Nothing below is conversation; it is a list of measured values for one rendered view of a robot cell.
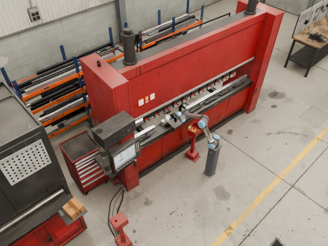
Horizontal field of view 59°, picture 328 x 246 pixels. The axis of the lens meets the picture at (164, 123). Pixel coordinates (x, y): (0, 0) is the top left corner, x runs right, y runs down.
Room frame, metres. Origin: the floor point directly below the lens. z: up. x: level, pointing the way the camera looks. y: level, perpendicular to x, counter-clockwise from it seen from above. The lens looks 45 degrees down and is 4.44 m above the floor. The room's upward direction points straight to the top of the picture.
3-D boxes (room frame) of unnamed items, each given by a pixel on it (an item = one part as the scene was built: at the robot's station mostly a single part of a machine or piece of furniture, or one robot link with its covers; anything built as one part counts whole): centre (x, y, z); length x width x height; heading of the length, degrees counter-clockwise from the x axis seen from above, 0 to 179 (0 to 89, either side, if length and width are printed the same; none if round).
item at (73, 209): (1.85, 1.18, 1.04); 0.30 x 0.26 x 0.12; 133
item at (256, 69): (5.20, -1.73, 1.15); 0.85 x 0.25 x 2.30; 39
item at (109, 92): (3.16, 0.80, 1.15); 0.85 x 0.25 x 2.30; 39
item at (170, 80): (4.05, -0.58, 1.74); 3.00 x 0.08 x 0.80; 129
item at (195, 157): (3.56, -0.57, 0.06); 0.25 x 0.20 x 0.12; 52
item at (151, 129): (3.29, 0.36, 0.92); 0.50 x 0.06 x 0.10; 129
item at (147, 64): (4.04, -0.58, 2.23); 3.00 x 0.10 x 0.14; 129
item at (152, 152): (4.01, -0.60, 0.41); 3.00 x 0.21 x 0.83; 129
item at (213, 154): (3.19, -0.86, 0.39); 0.18 x 0.18 x 0.77; 43
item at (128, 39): (3.41, 0.42, 2.53); 0.33 x 0.25 x 0.47; 129
